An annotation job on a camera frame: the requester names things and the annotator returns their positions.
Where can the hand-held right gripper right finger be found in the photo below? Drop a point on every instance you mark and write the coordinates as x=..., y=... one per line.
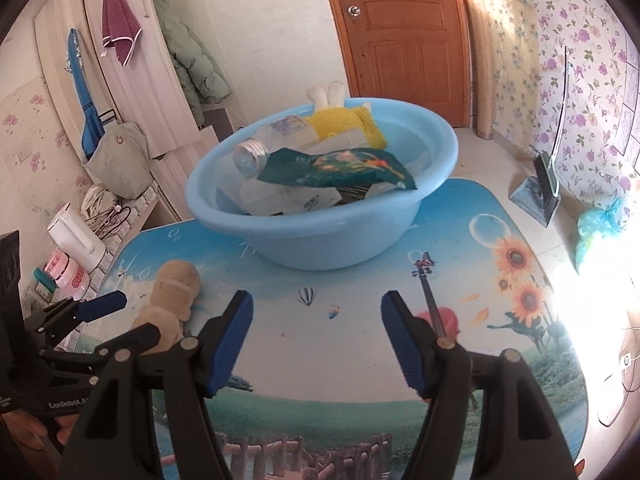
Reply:
x=402, y=340

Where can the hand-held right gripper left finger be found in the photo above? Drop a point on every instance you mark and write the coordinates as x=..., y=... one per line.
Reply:
x=232, y=340

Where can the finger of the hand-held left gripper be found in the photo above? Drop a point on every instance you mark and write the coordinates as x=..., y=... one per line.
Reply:
x=102, y=302
x=130, y=337

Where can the beige plush toy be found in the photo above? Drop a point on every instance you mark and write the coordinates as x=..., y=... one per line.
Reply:
x=172, y=290

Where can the light blue plastic basin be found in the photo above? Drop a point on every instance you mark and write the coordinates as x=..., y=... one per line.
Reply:
x=325, y=245

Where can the cream tissue pack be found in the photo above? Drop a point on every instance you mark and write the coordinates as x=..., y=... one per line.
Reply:
x=280, y=200

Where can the black sachet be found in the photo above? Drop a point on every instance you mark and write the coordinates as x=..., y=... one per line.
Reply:
x=355, y=195

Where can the green snack packet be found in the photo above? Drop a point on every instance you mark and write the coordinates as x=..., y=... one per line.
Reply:
x=340, y=167

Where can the clear bottle silver cap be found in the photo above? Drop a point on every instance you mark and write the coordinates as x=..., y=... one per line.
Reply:
x=280, y=135

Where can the white plush toy yellow dress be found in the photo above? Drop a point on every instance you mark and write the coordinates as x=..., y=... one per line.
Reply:
x=345, y=125

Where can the printed desktop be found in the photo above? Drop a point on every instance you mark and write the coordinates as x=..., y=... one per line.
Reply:
x=350, y=310

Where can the person's left hand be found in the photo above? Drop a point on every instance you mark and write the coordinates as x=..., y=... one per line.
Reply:
x=35, y=430

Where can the pink white jar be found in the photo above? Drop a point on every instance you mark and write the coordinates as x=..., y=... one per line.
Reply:
x=67, y=272

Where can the white kettle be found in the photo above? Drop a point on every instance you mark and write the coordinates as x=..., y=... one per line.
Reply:
x=75, y=235

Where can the beige tote bag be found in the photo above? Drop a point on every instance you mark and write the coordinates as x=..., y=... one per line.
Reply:
x=120, y=160

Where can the white wood-grain panel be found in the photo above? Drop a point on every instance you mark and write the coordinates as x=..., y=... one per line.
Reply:
x=185, y=175

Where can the grey dustpan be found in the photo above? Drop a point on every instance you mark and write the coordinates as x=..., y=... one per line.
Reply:
x=537, y=195

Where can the blue hanging cloth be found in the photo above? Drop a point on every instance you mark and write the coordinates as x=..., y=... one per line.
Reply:
x=82, y=95

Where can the blue plastic bag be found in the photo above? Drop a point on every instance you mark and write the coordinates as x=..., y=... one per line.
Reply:
x=597, y=235

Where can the white wardrobe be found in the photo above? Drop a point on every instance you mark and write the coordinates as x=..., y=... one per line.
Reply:
x=150, y=60

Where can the green jacket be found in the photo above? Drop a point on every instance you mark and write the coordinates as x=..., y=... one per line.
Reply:
x=195, y=55

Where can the maroon towel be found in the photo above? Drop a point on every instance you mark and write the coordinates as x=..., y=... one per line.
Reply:
x=120, y=15

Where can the brown wooden door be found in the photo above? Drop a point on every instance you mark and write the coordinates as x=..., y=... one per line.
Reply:
x=400, y=50

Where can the rolled bamboo mat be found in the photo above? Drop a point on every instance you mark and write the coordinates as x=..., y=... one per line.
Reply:
x=480, y=60

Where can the silver door knob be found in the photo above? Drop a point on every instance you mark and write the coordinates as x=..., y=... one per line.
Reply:
x=354, y=10

